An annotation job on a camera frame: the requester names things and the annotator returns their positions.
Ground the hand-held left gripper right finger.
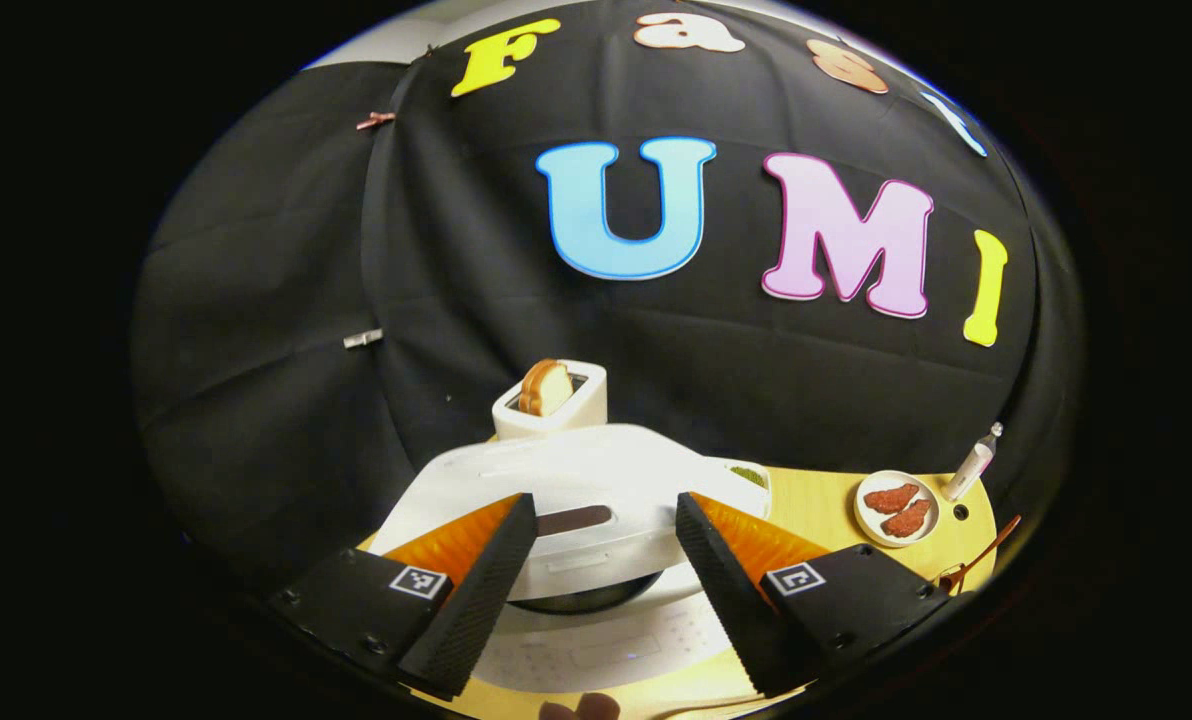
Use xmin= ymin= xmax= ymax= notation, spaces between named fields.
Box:
xmin=675 ymin=490 xmax=952 ymax=698

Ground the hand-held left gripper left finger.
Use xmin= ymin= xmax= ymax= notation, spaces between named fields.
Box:
xmin=271 ymin=492 xmax=539 ymax=701

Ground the white rice cooker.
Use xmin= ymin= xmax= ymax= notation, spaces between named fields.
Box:
xmin=368 ymin=424 xmax=772 ymax=696

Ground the brown wooden spoon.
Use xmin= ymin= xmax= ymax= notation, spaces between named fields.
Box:
xmin=936 ymin=515 xmax=1023 ymax=596

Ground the white round plate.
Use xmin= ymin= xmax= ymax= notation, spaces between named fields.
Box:
xmin=854 ymin=470 xmax=942 ymax=548

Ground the red meat piece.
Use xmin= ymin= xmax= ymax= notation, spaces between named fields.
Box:
xmin=864 ymin=483 xmax=922 ymax=515
xmin=881 ymin=498 xmax=933 ymax=539

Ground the white toaster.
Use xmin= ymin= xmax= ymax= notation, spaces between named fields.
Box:
xmin=492 ymin=360 xmax=609 ymax=441

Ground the toasted bread slice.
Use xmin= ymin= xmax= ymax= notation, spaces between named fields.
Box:
xmin=518 ymin=359 xmax=574 ymax=417

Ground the small clear bottle pink label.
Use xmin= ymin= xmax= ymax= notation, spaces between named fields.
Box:
xmin=944 ymin=422 xmax=1004 ymax=503

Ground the black backdrop cloth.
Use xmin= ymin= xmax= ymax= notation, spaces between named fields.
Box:
xmin=134 ymin=0 xmax=1087 ymax=591

